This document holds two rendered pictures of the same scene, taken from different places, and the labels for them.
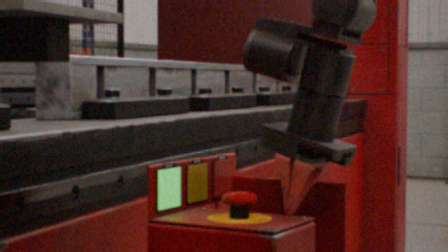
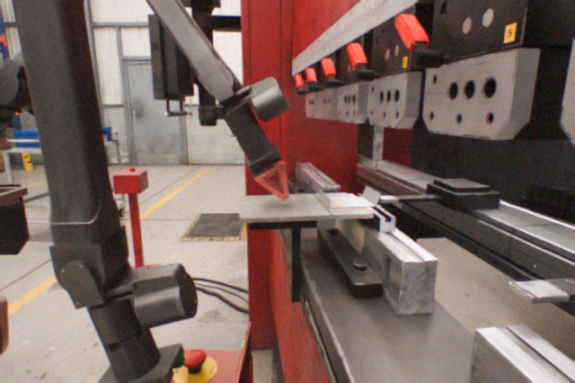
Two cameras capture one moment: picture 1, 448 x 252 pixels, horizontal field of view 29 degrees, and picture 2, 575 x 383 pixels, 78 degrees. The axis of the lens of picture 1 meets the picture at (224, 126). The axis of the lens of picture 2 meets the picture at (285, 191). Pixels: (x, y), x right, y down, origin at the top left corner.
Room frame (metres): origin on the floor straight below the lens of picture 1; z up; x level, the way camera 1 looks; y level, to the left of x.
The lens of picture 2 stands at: (1.49, -0.11, 1.20)
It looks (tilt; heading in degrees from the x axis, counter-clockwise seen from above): 13 degrees down; 153
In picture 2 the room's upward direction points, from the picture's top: straight up
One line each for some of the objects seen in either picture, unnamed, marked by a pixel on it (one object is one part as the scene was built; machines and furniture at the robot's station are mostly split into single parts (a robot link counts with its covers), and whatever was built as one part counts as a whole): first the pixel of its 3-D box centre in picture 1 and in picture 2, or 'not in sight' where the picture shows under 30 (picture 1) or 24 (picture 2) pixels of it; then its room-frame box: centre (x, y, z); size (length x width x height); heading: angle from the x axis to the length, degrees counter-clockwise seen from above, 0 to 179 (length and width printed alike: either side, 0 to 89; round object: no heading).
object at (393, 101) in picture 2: not in sight; (411, 74); (1.05, 0.33, 1.26); 0.15 x 0.09 x 0.17; 160
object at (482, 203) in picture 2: not in sight; (430, 193); (0.93, 0.55, 1.01); 0.26 x 0.12 x 0.05; 70
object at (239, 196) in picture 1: (239, 208); (194, 363); (0.97, -0.02, 0.79); 0.04 x 0.04 x 0.04
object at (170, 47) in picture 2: not in sight; (175, 64); (-0.45, 0.25, 1.42); 0.45 x 0.12 x 0.36; 156
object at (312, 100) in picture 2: not in sight; (322, 91); (0.48, 0.53, 1.26); 0.15 x 0.09 x 0.17; 160
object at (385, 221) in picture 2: not in sight; (368, 210); (0.90, 0.39, 0.99); 0.20 x 0.03 x 0.03; 160
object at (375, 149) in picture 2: not in sight; (368, 145); (0.88, 0.40, 1.13); 0.10 x 0.02 x 0.10; 160
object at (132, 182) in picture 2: not in sight; (136, 228); (-1.00, 0.03, 0.41); 0.25 x 0.20 x 0.83; 70
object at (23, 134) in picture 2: not in sight; (54, 139); (-2.51, -0.52, 0.92); 0.50 x 0.36 x 0.18; 62
